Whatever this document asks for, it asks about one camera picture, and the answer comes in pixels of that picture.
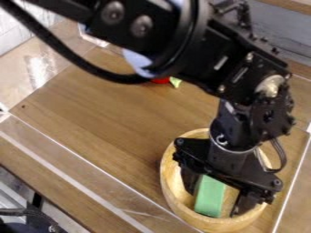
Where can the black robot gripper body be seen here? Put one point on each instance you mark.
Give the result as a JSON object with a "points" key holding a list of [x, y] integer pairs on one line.
{"points": [[239, 168]]}

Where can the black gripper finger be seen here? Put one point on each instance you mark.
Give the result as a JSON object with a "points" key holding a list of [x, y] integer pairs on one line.
{"points": [[246, 202], [190, 178]]}

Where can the green rectangular block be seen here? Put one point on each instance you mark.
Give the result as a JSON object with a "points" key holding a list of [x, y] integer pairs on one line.
{"points": [[210, 192]]}

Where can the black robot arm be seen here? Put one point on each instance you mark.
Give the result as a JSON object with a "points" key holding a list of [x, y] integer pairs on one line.
{"points": [[202, 42]]}

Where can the brown wooden bowl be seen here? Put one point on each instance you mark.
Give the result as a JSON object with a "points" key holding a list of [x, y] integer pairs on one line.
{"points": [[182, 201]]}

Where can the black table clamp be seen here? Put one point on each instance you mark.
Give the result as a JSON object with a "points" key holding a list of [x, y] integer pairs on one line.
{"points": [[39, 220]]}

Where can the clear acrylic corner bracket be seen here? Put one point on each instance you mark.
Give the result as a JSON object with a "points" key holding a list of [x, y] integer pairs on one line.
{"points": [[90, 38]]}

